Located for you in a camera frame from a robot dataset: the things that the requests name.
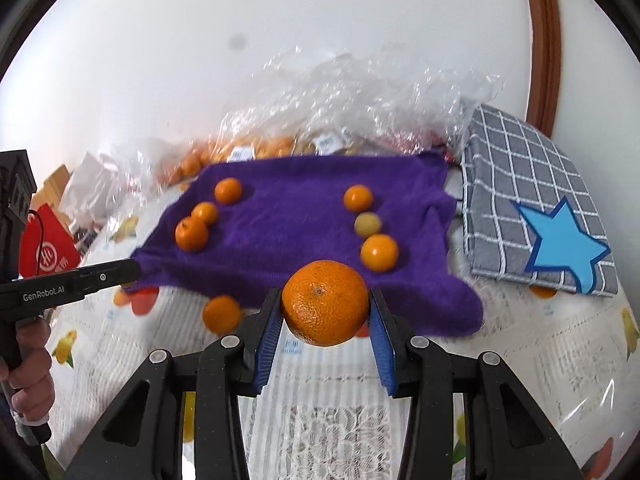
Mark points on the grey checkered cloth blue star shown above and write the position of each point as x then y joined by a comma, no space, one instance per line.
527,214

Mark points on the large orange mandarin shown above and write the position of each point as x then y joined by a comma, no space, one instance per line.
325,303

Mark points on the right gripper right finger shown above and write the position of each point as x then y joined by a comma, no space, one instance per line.
400,354

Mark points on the purple towel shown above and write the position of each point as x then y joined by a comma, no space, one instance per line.
292,212

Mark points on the clear plastic bag left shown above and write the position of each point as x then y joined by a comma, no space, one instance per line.
136,167

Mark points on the mandarin with stem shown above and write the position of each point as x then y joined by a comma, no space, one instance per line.
191,234

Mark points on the red paper shopping bag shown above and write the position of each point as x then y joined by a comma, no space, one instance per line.
46,246

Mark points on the person's left hand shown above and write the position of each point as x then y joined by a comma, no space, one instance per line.
32,383

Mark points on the oval orange mandarin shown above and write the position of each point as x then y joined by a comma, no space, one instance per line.
207,212

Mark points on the fruit print tablecloth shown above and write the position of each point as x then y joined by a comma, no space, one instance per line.
546,389

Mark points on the white plastic bag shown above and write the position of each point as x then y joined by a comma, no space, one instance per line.
91,194

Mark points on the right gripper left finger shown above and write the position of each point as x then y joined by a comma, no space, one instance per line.
139,434

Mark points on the pale yellow small fruit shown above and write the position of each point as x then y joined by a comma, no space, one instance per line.
367,224

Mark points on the small orange mandarin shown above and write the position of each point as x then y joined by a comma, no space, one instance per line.
379,253

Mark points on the clear bag red fruits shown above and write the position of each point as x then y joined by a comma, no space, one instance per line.
433,105

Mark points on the orange mandarin one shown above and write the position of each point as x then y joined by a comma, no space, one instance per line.
228,191

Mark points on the clear bag of oranges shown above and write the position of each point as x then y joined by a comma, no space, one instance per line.
291,107

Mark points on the wooden chair frame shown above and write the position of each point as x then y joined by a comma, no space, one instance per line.
52,189

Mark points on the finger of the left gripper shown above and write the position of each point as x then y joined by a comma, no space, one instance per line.
106,275

